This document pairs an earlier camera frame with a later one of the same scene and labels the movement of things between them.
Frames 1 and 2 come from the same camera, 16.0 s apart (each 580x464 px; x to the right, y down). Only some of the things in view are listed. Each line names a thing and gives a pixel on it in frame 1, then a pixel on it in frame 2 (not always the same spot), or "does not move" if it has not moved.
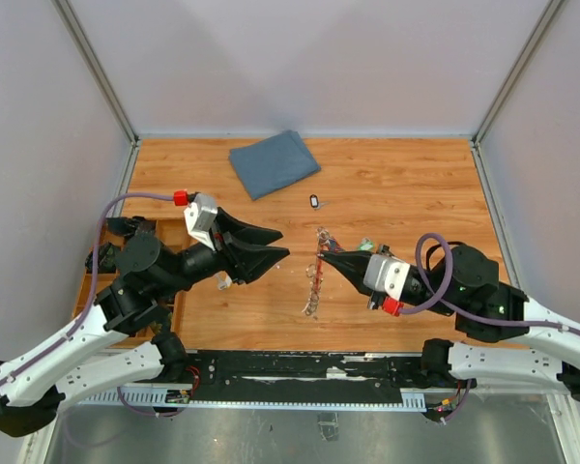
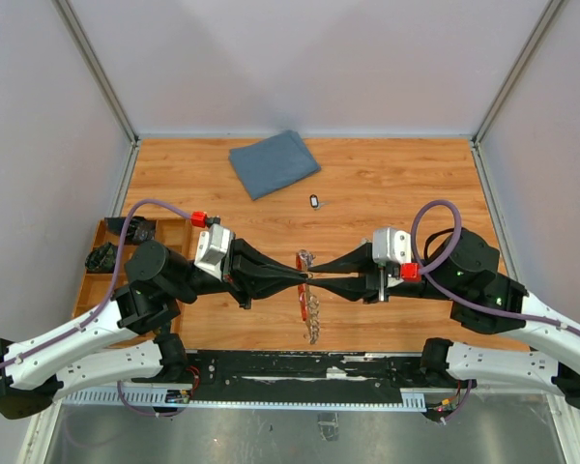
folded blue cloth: x=274 y=163 does not move
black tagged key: x=315 y=203 does not move
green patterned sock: x=106 y=259 does not move
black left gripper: x=232 y=238 -> x=248 y=273
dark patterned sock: x=131 y=225 does not move
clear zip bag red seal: x=314 y=273 -> x=308 y=304
